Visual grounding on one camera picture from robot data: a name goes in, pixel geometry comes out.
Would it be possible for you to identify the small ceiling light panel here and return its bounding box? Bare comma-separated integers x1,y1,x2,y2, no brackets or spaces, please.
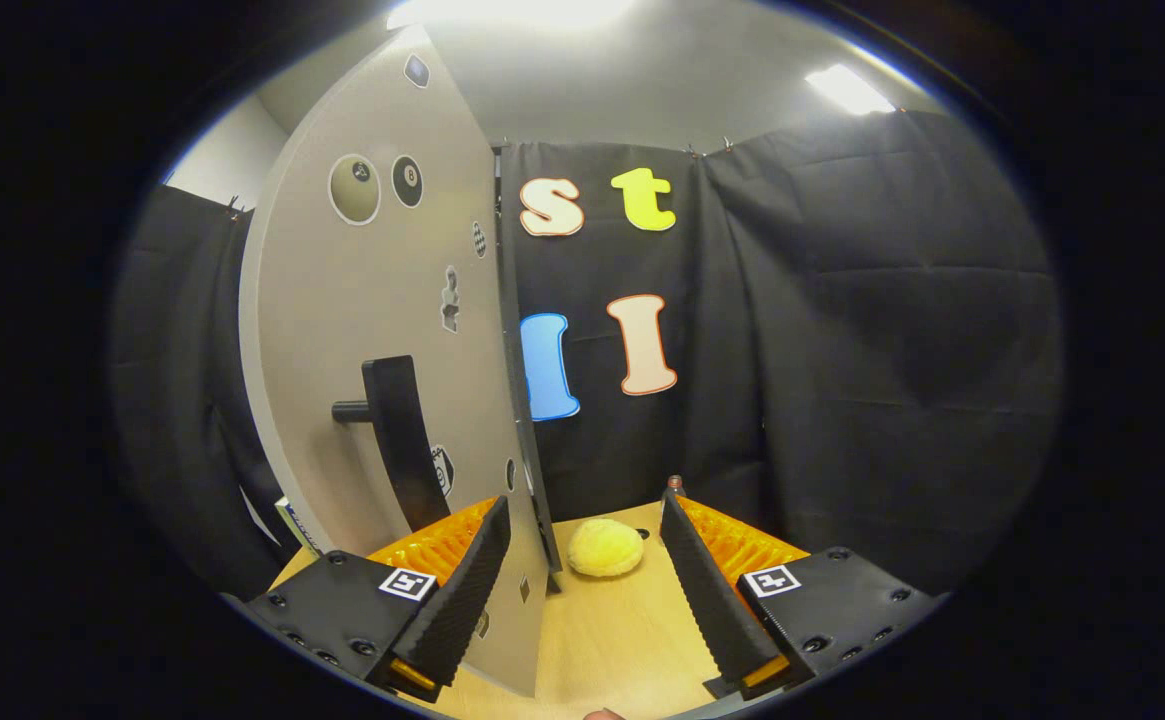
805,65,896,116

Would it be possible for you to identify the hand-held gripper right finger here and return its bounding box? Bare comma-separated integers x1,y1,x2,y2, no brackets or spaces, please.
660,490,948,701

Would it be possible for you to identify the black backdrop cloth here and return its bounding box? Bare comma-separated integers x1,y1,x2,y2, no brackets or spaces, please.
107,108,1063,601

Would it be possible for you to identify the green book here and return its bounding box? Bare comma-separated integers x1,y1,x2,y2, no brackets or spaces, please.
275,497,323,557

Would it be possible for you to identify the dark grey shoe cabinet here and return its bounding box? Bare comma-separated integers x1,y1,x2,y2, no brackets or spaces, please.
494,145,565,593

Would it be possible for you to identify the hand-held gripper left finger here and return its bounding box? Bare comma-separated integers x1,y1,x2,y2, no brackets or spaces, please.
242,495,513,703

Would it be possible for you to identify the yellow plush toy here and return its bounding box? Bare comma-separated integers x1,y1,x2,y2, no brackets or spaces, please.
568,518,645,578

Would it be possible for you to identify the large ceiling light panel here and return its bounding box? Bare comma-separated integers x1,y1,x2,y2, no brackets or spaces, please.
387,0,638,31

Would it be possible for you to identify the white paper sheet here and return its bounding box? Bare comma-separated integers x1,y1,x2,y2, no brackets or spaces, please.
239,487,283,549

